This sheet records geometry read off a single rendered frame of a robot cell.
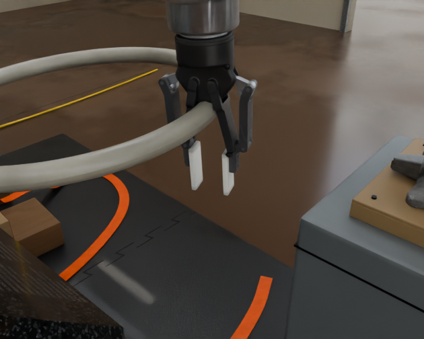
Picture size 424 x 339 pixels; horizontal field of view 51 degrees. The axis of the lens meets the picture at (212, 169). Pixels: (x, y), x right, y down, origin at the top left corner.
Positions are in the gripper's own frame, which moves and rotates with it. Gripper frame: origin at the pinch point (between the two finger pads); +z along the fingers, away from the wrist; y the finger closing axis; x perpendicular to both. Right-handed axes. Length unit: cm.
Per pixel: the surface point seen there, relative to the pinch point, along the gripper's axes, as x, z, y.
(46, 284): 12.2, 19.9, 26.4
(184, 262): -65, 87, 40
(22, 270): 11.8, 18.2, 31.1
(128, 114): -184, 85, 131
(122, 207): -88, 85, 81
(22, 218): -55, 72, 106
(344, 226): -5.3, 10.3, -19.6
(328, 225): -4.6, 10.1, -17.1
